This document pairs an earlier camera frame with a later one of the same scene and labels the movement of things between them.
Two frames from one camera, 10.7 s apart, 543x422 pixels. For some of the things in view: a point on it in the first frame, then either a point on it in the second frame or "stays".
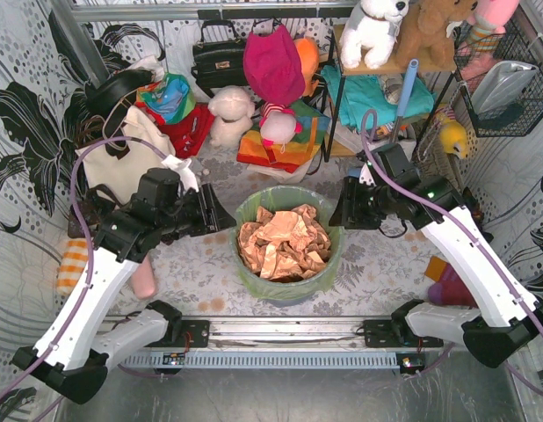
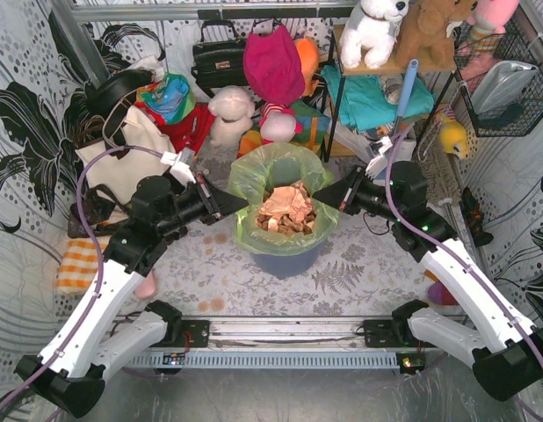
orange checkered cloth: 74,258 stays
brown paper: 285,244 to 287,210
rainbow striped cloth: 253,149 stays
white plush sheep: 232,107 stays
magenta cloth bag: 272,65 stays
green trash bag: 281,198 to 255,173
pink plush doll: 278,124 stays
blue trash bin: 283,302 to 283,266
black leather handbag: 218,64 stays
